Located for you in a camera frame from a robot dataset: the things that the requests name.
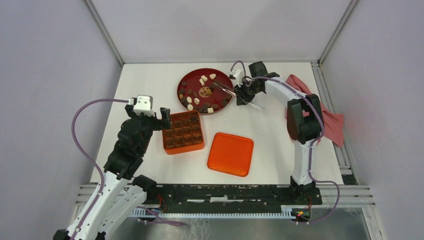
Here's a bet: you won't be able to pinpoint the round red tray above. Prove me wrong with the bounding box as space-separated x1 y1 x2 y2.
176 68 234 115

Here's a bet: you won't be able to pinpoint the orange chocolate box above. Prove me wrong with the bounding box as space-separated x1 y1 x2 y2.
162 110 205 155

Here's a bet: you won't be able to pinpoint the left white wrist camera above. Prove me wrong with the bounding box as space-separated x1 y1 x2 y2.
128 95 155 117

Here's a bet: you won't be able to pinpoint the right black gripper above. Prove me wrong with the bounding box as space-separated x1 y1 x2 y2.
233 78 261 106

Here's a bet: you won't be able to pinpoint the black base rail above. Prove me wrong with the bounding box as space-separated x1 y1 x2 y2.
144 184 323 214

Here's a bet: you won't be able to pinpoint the pink cloth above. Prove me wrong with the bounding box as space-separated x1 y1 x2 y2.
286 74 345 148

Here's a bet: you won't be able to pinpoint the orange box lid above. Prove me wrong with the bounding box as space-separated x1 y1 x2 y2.
207 132 254 177

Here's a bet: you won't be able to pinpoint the metal tongs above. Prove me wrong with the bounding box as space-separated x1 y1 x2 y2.
213 81 265 111

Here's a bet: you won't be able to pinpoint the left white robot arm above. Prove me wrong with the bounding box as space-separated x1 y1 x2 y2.
53 105 171 240

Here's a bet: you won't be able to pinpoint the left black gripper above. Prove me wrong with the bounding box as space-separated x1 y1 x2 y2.
125 104 171 154

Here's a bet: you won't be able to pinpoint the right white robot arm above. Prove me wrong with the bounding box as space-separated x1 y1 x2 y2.
228 61 325 204

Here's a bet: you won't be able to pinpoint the white oval chocolate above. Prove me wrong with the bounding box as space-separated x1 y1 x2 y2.
186 96 193 104

